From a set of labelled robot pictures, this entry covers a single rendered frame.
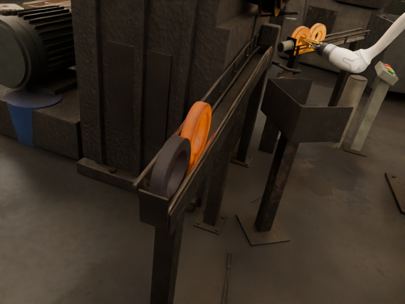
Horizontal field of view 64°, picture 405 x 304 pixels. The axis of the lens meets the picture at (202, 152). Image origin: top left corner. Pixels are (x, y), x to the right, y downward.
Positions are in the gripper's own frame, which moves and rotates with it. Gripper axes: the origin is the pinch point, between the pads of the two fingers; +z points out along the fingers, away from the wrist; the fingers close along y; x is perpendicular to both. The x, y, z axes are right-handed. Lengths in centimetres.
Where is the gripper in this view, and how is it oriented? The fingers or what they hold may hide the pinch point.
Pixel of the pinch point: (301, 38)
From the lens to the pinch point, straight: 224.1
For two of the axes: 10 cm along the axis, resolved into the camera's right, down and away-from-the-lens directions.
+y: 8.1, -2.2, 5.4
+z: -5.6, -5.7, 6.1
